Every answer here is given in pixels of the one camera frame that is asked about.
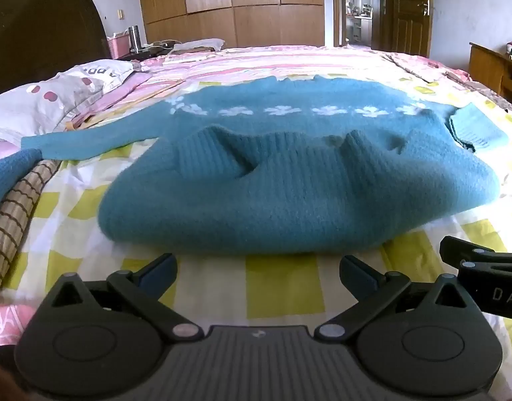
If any dark wooden door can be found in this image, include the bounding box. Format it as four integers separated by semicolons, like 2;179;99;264
381;0;432;57

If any light blue knit cloth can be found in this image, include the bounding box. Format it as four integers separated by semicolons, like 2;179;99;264
0;148;43;220

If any wooden wardrobe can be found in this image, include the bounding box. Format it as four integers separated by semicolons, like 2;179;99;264
136;0;327;48

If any yellow white checked bedsheet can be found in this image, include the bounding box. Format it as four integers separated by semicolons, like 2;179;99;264
0;86;512;385

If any white folded cloth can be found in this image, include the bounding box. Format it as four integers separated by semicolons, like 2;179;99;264
170;38;226;54

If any pink striped blanket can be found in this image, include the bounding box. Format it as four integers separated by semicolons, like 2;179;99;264
72;44;512;113

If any teal knit sweater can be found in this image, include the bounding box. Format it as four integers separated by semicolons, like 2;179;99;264
21;74;509;256

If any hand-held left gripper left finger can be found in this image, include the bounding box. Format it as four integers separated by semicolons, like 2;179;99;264
43;253;204;341

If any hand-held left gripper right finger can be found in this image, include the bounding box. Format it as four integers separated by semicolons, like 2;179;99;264
314;255;476;341

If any grey dotted pillow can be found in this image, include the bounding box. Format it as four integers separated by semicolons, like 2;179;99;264
0;59;135;143

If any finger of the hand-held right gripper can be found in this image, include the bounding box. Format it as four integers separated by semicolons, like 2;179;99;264
439;236;512;276

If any pink plastic basket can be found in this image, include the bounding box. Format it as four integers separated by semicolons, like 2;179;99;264
107;32;133;60

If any dark wooden nightstand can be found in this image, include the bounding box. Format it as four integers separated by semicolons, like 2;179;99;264
114;46;173;61

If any wooden side cabinet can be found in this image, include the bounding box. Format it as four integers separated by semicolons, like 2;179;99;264
468;42;512;111

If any white book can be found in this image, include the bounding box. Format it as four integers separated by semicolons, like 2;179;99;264
162;52;217;66

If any pink floral cloth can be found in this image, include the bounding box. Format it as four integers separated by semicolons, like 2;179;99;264
0;304;36;348

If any lilac pillowcase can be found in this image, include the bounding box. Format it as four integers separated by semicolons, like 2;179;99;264
68;70;185;128

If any brown striped bamboo mat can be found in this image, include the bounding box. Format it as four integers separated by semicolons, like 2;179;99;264
0;159;62;297

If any dark wooden headboard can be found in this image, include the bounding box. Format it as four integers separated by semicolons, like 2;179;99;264
0;0;112;101

